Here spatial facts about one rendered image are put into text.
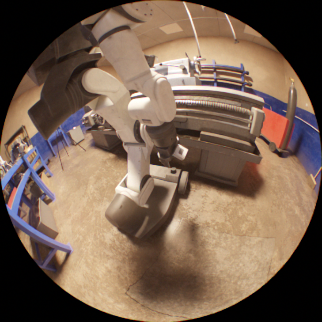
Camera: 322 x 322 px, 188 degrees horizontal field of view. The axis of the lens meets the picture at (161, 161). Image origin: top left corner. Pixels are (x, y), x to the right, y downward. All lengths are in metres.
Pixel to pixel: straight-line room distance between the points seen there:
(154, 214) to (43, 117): 0.69
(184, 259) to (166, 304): 0.41
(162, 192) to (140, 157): 0.32
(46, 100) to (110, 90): 0.20
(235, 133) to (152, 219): 0.87
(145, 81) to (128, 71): 0.04
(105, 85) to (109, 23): 0.21
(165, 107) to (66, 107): 0.26
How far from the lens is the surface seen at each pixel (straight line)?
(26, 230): 1.03
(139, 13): 0.23
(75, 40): 0.38
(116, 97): 0.38
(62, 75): 0.33
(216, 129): 0.85
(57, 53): 0.36
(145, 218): 0.67
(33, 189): 2.33
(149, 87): 0.19
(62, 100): 0.31
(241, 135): 0.88
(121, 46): 0.21
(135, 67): 0.21
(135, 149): 0.57
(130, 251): 0.85
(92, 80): 0.33
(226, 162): 0.95
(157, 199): 0.71
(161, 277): 0.82
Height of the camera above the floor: 0.78
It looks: 38 degrees down
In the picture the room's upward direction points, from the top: 8 degrees counter-clockwise
